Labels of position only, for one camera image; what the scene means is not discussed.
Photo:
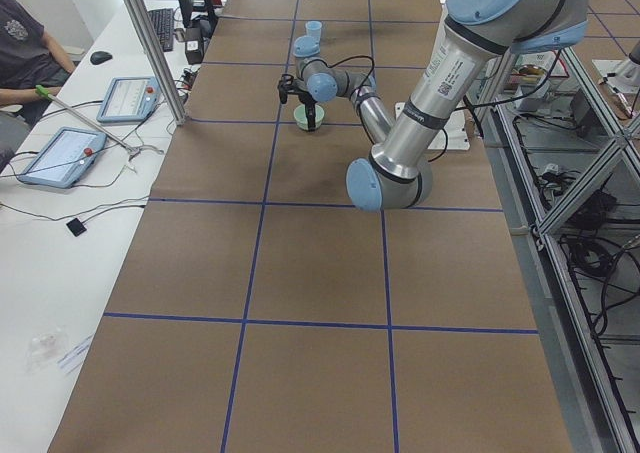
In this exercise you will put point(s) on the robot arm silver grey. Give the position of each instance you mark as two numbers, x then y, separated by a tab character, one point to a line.
396	173

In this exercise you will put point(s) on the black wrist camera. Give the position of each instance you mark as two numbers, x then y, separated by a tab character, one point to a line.
286	86

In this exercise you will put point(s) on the green handled reacher stick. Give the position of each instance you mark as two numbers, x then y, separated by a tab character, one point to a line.
133	151

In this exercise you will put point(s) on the aluminium frame post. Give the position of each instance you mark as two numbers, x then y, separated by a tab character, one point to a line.
151	46

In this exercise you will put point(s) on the near blue teach pendant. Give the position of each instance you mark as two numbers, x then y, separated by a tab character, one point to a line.
64	159

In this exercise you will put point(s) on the black computer mouse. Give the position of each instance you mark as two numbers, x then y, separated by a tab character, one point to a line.
100	57

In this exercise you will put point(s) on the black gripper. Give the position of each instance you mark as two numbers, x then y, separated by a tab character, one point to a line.
306	101

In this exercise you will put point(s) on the light green bowl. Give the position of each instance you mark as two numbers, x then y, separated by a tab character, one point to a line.
302	118

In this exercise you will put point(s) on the seated person dark shirt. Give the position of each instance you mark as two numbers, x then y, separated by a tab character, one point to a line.
30	56

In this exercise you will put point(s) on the light blue plastic cup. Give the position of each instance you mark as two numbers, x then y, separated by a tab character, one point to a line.
314	29

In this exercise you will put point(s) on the far blue teach pendant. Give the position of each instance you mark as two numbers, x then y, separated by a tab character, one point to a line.
129	100

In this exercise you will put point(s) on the black keyboard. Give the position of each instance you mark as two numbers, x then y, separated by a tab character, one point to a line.
163	23

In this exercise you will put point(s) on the small black square device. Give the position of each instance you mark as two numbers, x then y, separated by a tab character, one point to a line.
76	227

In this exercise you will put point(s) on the black box with label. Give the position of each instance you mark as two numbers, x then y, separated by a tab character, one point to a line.
193	46

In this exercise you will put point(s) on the blue teach pendant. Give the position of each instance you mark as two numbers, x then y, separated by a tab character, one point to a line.
129	100
64	159

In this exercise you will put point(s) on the clear plastic bag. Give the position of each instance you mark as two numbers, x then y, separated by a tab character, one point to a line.
44	348

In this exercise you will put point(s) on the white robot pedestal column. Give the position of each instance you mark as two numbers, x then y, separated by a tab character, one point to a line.
454	136

